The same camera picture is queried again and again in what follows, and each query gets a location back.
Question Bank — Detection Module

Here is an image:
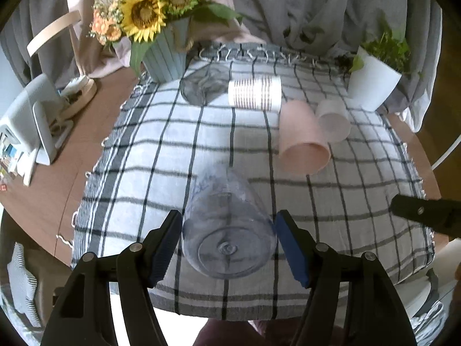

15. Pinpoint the white frosted cup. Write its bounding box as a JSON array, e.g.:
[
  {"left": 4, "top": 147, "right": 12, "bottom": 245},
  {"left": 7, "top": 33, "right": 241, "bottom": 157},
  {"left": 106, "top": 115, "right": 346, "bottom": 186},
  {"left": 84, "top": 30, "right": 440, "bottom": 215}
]
[{"left": 316, "top": 98, "right": 351, "bottom": 143}]

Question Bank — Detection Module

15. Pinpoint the pink cup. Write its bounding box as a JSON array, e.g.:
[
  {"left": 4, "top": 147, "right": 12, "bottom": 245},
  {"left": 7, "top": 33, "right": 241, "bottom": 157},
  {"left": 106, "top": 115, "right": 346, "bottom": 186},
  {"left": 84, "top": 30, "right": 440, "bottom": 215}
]
[{"left": 279, "top": 100, "right": 330, "bottom": 175}]

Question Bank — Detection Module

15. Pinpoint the pink curtain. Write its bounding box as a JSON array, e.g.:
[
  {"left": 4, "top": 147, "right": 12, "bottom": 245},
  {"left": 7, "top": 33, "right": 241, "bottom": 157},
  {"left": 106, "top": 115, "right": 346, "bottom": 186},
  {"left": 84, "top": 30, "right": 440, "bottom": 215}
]
[{"left": 63, "top": 0, "right": 267, "bottom": 80}]

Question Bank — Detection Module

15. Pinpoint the clear blue-printed plastic cup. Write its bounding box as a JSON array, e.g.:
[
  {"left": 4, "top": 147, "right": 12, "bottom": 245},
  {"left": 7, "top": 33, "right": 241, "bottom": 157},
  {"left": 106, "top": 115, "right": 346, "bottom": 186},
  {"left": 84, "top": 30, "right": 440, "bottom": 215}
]
[{"left": 182, "top": 163, "right": 277, "bottom": 280}]

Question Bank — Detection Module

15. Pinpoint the sunflower bouquet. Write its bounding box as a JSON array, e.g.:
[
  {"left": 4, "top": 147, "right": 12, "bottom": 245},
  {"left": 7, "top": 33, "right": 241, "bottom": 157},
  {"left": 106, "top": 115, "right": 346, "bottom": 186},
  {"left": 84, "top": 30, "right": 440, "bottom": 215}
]
[{"left": 87, "top": 0, "right": 243, "bottom": 78}]

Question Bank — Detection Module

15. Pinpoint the green pothos plant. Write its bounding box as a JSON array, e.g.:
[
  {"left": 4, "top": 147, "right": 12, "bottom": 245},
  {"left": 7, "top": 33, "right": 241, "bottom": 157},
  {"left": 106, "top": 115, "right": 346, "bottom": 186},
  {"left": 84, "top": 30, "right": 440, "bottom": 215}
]
[{"left": 359, "top": 11, "right": 411, "bottom": 75}]

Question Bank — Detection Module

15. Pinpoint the dark clear glass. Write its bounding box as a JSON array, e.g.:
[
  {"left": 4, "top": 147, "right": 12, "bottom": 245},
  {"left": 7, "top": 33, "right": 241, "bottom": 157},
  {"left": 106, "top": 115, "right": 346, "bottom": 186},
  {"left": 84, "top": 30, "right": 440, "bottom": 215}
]
[{"left": 180, "top": 63, "right": 231, "bottom": 107}]

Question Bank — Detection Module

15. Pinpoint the white floor lamp pole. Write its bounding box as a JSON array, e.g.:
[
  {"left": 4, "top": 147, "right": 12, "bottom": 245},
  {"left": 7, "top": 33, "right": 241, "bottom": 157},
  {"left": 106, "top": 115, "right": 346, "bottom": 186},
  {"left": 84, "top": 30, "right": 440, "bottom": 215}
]
[{"left": 431, "top": 134, "right": 461, "bottom": 170}]

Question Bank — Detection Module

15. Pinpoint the white tablet stand device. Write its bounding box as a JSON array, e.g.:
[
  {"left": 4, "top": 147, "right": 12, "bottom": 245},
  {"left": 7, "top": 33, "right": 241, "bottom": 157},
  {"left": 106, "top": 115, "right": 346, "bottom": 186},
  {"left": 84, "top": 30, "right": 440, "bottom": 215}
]
[{"left": 1, "top": 74, "right": 73, "bottom": 186}]

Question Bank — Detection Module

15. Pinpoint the teal ribbed vase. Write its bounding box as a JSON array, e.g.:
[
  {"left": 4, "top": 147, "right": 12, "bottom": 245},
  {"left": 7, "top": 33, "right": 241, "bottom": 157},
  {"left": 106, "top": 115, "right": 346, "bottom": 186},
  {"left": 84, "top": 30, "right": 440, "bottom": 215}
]
[{"left": 142, "top": 18, "right": 190, "bottom": 84}]

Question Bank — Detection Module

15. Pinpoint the grey curtain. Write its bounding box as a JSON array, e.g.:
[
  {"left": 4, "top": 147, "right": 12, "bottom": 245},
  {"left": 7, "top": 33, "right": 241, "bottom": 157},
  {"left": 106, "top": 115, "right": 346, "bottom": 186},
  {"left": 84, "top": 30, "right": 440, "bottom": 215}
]
[{"left": 1, "top": 0, "right": 442, "bottom": 131}]

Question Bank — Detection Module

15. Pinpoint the white ribbed plant pot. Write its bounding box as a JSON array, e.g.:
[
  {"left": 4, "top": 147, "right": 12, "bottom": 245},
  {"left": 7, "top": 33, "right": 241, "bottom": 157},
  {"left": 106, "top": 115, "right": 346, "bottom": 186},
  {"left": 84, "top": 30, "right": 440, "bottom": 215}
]
[{"left": 348, "top": 46, "right": 402, "bottom": 112}]

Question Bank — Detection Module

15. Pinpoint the checked grey tablecloth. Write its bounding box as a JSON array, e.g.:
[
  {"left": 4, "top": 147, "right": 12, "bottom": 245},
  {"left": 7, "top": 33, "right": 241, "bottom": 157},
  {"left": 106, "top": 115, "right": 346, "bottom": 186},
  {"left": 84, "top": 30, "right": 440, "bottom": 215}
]
[{"left": 70, "top": 43, "right": 435, "bottom": 321}]

